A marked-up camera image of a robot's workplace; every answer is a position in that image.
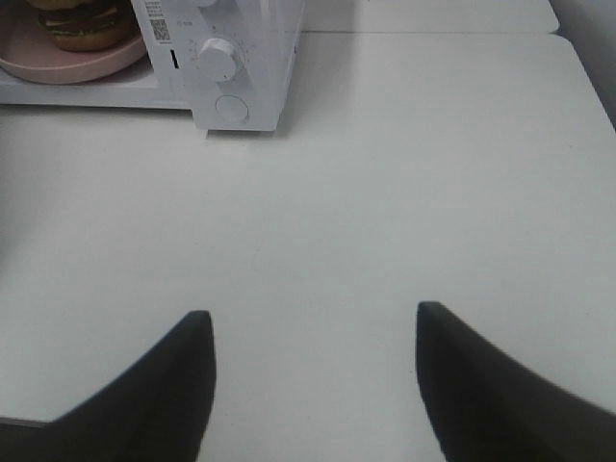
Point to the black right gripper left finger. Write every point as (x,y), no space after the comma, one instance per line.
(157,410)

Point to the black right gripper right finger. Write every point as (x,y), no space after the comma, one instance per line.
(485,406)

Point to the round white door button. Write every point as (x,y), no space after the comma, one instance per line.
(232,108)

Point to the white timer knob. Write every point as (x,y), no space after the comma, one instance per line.
(219,59)

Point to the pink round plate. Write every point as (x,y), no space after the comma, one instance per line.
(28,54)

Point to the burger with sesame bun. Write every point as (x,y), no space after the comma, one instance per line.
(86,26)

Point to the white microwave oven body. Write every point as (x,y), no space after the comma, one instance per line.
(167,77)

